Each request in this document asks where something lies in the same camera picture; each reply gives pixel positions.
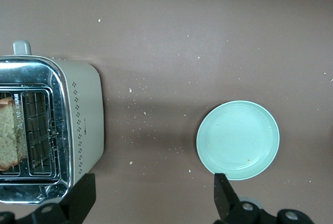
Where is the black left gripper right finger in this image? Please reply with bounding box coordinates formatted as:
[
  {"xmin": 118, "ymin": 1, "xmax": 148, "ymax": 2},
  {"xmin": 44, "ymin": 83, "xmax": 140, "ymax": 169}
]
[{"xmin": 214, "ymin": 173, "xmax": 315, "ymax": 224}]

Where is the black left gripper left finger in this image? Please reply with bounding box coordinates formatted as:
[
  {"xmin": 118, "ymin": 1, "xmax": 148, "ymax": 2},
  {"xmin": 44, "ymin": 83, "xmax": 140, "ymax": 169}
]
[{"xmin": 0, "ymin": 173, "xmax": 97, "ymax": 224}]

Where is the toasted bread slice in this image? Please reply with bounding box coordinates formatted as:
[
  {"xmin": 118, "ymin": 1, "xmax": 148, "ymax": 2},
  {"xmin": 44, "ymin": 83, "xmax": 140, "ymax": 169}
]
[{"xmin": 0, "ymin": 96, "xmax": 28, "ymax": 171}]

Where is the pale green round plate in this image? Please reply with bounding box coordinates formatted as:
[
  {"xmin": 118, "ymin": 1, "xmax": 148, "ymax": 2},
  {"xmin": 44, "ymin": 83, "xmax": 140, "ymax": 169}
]
[{"xmin": 196, "ymin": 100, "xmax": 280, "ymax": 181}]

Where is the beige chrome two-slot toaster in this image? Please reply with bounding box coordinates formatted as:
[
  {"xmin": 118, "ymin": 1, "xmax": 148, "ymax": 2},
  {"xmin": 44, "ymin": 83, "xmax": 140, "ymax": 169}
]
[{"xmin": 0, "ymin": 40, "xmax": 105, "ymax": 205}]

